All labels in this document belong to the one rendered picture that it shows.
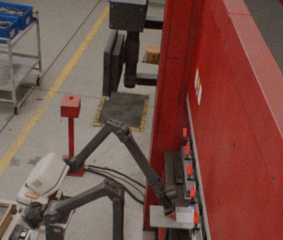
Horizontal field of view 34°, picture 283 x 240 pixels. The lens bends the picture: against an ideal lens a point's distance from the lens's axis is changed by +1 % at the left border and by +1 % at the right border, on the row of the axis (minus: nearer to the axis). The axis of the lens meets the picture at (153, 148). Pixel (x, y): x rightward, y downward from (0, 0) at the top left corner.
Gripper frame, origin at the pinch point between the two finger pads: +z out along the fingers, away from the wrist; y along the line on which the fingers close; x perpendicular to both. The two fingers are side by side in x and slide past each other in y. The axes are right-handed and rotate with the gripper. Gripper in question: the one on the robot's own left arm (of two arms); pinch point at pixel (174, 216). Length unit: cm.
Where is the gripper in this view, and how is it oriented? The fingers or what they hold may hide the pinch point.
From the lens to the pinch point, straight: 282.2
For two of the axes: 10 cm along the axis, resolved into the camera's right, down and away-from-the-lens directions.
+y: -0.1, -5.7, 8.2
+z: 4.3, 7.4, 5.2
